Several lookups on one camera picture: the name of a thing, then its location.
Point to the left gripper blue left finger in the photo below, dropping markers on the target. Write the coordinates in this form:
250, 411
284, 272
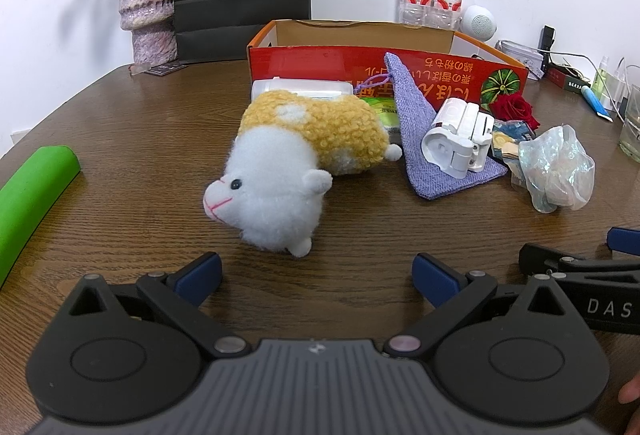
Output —
176, 299

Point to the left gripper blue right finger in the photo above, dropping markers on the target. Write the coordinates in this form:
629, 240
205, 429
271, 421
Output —
454, 297

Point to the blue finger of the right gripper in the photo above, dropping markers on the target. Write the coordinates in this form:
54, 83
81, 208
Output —
534, 259
624, 240

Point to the iridescent plastic bag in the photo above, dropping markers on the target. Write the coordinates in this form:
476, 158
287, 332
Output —
557, 170

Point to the white folding plastic device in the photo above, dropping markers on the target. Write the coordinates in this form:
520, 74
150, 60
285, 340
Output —
459, 138

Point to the red rose flower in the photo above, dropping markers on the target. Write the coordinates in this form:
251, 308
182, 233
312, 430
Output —
514, 107

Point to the white and yellow plush toy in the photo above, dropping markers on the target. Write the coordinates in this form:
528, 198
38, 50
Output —
283, 160

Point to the purple fabric pouch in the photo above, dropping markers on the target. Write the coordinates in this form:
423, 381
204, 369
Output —
416, 118

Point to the green tissue packet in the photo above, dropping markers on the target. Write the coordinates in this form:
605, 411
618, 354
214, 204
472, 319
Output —
385, 109

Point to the person's hand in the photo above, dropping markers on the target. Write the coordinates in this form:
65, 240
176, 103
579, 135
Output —
630, 391

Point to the clear glass cup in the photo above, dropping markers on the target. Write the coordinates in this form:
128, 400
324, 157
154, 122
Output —
629, 141

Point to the blue white tube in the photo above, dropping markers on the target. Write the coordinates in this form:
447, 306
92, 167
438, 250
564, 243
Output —
594, 103

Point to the small green spray bottle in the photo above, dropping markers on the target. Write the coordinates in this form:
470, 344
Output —
600, 84

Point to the red and green box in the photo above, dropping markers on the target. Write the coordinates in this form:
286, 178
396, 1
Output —
566, 78

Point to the green foam roll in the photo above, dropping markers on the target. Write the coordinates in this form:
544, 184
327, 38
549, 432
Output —
28, 196

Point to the white tin box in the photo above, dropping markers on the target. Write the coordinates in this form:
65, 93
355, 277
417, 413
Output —
530, 57

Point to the red cardboard box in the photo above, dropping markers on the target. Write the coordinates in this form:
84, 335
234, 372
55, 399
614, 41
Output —
443, 63

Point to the dark card under vase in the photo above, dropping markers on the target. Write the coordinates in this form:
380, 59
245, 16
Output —
155, 70

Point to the white robot speaker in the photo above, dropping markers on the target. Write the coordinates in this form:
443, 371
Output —
478, 22

